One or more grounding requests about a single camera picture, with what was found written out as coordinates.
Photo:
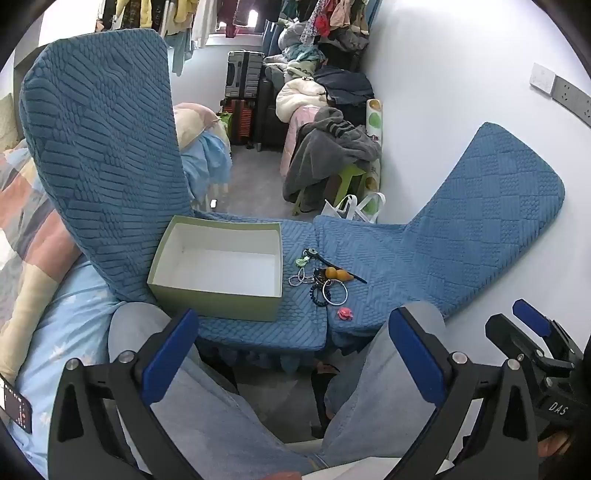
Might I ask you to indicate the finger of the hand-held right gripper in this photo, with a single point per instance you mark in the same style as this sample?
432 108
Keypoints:
503 332
531 316

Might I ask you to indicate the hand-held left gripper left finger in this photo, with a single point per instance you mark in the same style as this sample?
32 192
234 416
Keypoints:
168 357

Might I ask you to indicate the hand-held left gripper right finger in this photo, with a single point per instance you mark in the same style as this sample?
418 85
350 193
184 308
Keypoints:
415 357

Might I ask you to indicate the pink flower hair clip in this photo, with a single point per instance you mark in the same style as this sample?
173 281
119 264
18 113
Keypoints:
345 314

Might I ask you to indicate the green cardboard box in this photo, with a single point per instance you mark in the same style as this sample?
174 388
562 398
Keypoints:
217 272

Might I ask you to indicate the black hair stick green ornament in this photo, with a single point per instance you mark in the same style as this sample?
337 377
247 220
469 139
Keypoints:
355 278

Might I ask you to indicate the silver bangle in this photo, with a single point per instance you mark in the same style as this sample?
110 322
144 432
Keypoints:
323 293

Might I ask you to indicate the orange gourd pendant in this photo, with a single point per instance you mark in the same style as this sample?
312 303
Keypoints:
339 273

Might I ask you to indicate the person's right hand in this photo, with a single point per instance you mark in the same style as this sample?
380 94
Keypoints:
551 446

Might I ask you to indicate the person's left leg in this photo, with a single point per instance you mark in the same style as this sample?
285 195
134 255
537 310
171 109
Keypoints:
217 415

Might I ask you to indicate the light blue floral bed sheet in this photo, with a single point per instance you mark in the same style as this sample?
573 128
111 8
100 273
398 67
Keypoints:
60 318

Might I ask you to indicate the blue quilted chair reclined backrest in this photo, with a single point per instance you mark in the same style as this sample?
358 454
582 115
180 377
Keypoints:
461 221

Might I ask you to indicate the black smartphone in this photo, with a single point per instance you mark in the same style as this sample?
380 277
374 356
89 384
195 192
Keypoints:
16 406

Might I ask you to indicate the white tote bag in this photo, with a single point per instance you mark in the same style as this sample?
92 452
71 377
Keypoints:
353 207

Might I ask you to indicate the green plastic stool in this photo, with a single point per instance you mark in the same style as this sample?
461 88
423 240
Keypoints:
341 182

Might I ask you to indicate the grey power strip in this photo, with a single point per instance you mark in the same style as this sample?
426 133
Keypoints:
575 99

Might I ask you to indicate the grey fleece garment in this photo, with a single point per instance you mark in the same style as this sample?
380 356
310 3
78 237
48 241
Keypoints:
323 147

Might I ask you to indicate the rolled mat with dots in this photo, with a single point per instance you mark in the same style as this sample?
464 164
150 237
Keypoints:
375 122

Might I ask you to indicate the pink cream pillow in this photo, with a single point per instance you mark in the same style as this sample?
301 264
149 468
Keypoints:
194 120

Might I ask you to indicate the red suitcase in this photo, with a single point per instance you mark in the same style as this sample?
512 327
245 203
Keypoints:
240 120

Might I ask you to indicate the pink blanket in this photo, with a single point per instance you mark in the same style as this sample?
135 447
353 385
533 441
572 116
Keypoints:
298 134

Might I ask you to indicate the black suitcase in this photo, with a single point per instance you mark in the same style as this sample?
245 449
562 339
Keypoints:
268 110

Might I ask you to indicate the dark navy clothes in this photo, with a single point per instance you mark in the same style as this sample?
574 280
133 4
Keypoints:
344 85

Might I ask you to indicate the cream comforter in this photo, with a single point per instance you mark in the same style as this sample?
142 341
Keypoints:
298 99

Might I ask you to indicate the grey hard suitcase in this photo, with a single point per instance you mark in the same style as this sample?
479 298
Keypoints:
244 74

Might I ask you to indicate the pile of mixed clothes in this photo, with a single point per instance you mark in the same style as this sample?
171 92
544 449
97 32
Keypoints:
302 48

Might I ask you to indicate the row of hanging clothes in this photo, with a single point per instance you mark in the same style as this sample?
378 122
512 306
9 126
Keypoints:
184 18

